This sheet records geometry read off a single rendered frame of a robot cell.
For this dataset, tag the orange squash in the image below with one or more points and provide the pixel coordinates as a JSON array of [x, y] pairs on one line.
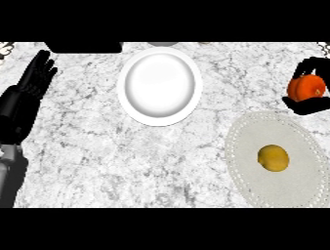
[[307, 88]]

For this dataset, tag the pale grey oval placemat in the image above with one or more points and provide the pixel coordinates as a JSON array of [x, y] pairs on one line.
[[295, 185]]

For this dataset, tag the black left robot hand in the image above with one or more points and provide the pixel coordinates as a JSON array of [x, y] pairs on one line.
[[15, 107]]

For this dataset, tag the grey round object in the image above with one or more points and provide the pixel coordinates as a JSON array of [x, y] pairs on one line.
[[164, 43]]

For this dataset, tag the black appliance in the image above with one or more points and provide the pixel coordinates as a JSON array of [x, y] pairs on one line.
[[83, 47]]

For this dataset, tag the yellow lemon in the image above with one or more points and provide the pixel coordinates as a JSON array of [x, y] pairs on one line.
[[273, 158]]

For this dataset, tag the white oval plate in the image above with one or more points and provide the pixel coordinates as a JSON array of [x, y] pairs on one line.
[[159, 85]]

